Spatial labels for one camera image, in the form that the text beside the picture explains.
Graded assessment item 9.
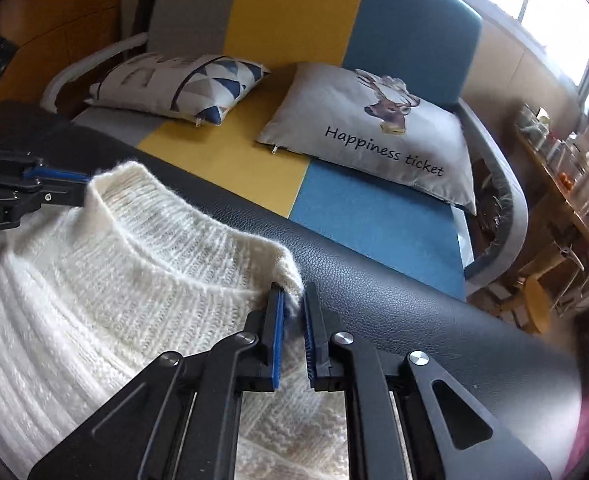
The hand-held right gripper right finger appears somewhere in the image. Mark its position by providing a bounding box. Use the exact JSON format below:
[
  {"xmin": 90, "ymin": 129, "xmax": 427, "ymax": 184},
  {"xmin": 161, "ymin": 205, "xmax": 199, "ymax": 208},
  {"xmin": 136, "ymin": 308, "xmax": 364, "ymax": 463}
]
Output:
[{"xmin": 303, "ymin": 282, "xmax": 552, "ymax": 480}]

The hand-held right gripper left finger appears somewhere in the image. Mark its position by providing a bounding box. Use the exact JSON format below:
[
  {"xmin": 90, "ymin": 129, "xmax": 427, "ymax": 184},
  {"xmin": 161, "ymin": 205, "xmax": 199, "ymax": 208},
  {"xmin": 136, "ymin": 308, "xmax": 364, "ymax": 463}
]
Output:
[{"xmin": 27, "ymin": 284, "xmax": 288, "ymax": 480}]

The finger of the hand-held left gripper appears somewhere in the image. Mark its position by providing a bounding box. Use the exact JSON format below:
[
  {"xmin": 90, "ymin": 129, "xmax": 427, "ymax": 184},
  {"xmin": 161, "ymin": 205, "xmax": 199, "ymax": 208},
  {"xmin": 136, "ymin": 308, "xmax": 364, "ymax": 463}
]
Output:
[
  {"xmin": 24, "ymin": 164, "xmax": 91, "ymax": 184},
  {"xmin": 37, "ymin": 182, "xmax": 88, "ymax": 207}
]

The cream knit sweater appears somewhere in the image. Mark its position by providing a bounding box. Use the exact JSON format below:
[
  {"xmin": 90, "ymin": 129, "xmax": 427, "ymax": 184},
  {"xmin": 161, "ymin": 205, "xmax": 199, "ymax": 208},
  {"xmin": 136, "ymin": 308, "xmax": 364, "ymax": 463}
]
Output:
[{"xmin": 0, "ymin": 160, "xmax": 355, "ymax": 480}]

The blue yellow grey sofa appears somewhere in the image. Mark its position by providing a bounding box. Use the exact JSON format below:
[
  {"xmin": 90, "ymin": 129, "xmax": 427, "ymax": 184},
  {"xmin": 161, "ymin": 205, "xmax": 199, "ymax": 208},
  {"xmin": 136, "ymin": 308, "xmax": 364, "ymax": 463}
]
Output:
[{"xmin": 39, "ymin": 0, "xmax": 530, "ymax": 306}]

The triangle pattern pillow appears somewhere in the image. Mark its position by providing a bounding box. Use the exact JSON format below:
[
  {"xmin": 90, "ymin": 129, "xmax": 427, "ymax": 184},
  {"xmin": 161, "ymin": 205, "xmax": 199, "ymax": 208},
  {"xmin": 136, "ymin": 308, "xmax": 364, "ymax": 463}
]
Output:
[{"xmin": 84, "ymin": 51, "xmax": 271, "ymax": 126}]

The small wooden chair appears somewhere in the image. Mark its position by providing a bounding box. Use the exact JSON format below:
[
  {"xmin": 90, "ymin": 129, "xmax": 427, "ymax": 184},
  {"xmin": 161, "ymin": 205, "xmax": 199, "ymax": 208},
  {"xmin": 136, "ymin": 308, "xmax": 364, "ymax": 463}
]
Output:
[{"xmin": 491, "ymin": 275, "xmax": 555, "ymax": 336}]

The grey deer print pillow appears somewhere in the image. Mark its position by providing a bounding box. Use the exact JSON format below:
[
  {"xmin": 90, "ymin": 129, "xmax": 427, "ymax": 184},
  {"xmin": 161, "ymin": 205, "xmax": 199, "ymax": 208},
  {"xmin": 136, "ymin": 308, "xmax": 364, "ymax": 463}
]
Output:
[{"xmin": 254, "ymin": 62, "xmax": 477, "ymax": 216}]

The wooden side table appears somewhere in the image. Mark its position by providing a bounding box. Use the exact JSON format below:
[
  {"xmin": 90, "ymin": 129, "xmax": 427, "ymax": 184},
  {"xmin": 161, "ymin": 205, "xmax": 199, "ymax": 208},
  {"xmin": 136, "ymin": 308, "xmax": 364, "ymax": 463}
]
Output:
[{"xmin": 514, "ymin": 120, "xmax": 589, "ymax": 283}]

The row of jars and bottles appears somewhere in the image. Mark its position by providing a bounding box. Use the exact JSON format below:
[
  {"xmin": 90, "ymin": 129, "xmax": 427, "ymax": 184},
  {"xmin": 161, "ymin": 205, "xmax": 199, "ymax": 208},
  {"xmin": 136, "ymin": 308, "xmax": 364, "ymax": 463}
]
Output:
[{"xmin": 517, "ymin": 104, "xmax": 589, "ymax": 183}]

